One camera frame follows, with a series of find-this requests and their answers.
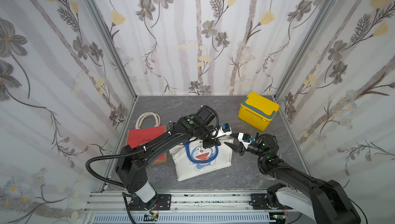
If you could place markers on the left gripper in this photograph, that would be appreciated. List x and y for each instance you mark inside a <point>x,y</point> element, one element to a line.
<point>212,143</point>

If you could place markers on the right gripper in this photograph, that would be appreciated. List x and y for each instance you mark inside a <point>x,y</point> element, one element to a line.
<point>241,146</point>

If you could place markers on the white Doraemon canvas bag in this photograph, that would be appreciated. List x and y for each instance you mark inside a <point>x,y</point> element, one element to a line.
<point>192,159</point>

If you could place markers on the red jute Christmas bag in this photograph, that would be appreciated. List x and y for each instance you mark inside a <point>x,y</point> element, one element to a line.
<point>140,136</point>

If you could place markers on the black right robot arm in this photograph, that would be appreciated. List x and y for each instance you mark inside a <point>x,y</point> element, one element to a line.
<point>325,202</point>

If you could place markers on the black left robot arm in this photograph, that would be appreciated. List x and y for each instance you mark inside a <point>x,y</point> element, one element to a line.
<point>132,162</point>

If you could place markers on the yellow cooler box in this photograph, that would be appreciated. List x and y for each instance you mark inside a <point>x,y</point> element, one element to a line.
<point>257,111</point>

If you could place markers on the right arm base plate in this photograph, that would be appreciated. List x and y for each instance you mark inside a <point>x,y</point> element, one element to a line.
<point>262,201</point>

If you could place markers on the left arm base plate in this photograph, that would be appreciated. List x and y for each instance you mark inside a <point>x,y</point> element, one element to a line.
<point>163,202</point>

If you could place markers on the aluminium mounting rail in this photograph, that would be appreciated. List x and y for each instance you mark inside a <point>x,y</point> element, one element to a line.
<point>191,207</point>

